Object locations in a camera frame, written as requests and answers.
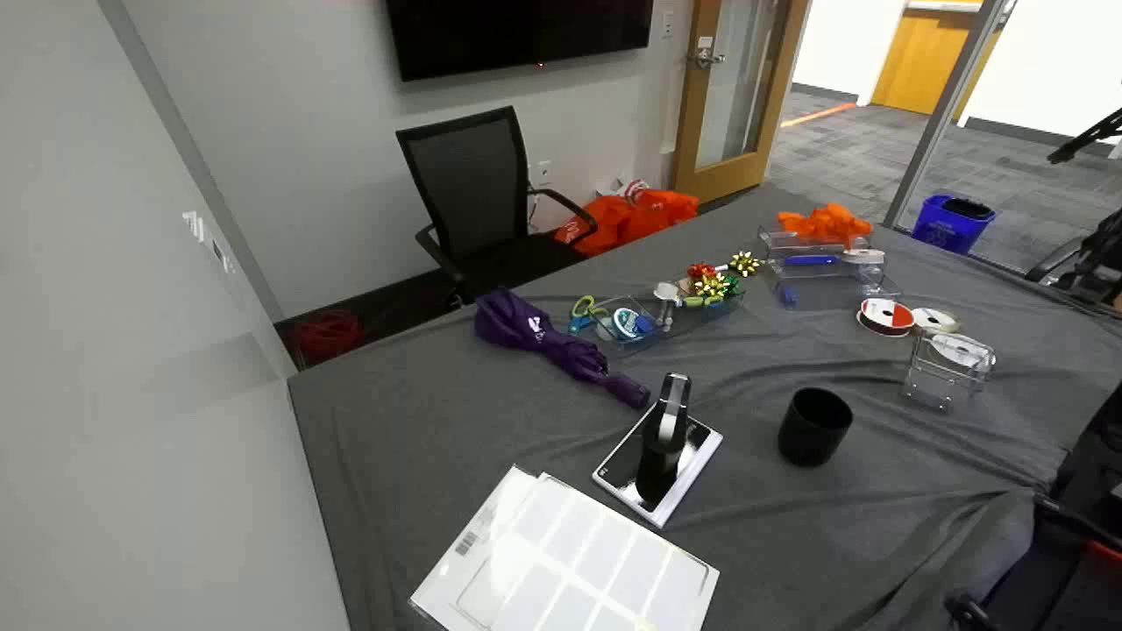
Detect blue object in clear box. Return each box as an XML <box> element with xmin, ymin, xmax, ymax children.
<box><xmin>777</xmin><ymin>253</ymin><xmax>847</xmax><ymax>276</ymax></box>

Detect green blue plastic rings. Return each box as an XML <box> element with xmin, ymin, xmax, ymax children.
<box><xmin>569</xmin><ymin>292</ymin><xmax>609</xmax><ymax>338</ymax></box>

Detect purple cloth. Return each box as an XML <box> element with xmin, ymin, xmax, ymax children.
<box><xmin>470</xmin><ymin>288</ymin><xmax>656</xmax><ymax>415</ymax></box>

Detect blue tape roll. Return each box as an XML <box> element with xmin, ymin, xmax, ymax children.
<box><xmin>609</xmin><ymin>307</ymin><xmax>663</xmax><ymax>345</ymax></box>

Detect orange bag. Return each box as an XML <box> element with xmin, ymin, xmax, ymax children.
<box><xmin>555</xmin><ymin>188</ymin><xmax>703</xmax><ymax>260</ymax></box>

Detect black tape dispenser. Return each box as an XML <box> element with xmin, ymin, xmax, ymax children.
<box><xmin>631</xmin><ymin>367</ymin><xmax>694</xmax><ymax>508</ymax></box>

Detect flat black white box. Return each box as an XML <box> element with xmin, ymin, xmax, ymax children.
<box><xmin>590</xmin><ymin>406</ymin><xmax>726</xmax><ymax>535</ymax></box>

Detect black mesh office chair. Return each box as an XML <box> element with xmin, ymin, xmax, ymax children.
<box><xmin>394</xmin><ymin>107</ymin><xmax>600</xmax><ymax>309</ymax></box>

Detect wooden door with glass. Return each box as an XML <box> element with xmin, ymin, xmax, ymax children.
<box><xmin>670</xmin><ymin>0</ymin><xmax>815</xmax><ymax>207</ymax></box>

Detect white label sheet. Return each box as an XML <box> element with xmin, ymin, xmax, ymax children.
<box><xmin>406</xmin><ymin>463</ymin><xmax>724</xmax><ymax>631</ymax></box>

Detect black cup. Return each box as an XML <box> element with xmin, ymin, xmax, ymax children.
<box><xmin>774</xmin><ymin>385</ymin><xmax>857</xmax><ymax>470</ymax></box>

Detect orange cloth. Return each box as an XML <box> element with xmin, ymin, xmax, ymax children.
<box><xmin>774</xmin><ymin>200</ymin><xmax>876</xmax><ymax>249</ymax></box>

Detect red white ribbon spool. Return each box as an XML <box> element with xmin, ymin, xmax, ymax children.
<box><xmin>857</xmin><ymin>294</ymin><xmax>919</xmax><ymax>338</ymax></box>

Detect small clear square container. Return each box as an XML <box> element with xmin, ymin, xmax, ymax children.
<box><xmin>900</xmin><ymin>338</ymin><xmax>996</xmax><ymax>417</ymax></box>

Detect blue bin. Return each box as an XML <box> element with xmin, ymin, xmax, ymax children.
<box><xmin>907</xmin><ymin>193</ymin><xmax>999</xmax><ymax>256</ymax></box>

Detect yellow wooden door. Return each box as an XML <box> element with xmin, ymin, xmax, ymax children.
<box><xmin>869</xmin><ymin>5</ymin><xmax>980</xmax><ymax>119</ymax></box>

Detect black chair with red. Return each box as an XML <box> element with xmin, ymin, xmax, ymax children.
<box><xmin>943</xmin><ymin>384</ymin><xmax>1122</xmax><ymax>631</ymax></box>

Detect red coiled cable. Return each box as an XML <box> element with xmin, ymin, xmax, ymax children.
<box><xmin>291</xmin><ymin>309</ymin><xmax>367</xmax><ymax>366</ymax></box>

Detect black wall television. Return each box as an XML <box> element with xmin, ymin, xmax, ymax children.
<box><xmin>385</xmin><ymin>0</ymin><xmax>656</xmax><ymax>84</ymax></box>

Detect white wall switch plate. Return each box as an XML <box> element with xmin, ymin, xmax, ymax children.
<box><xmin>178</xmin><ymin>207</ymin><xmax>232</xmax><ymax>273</ymax></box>

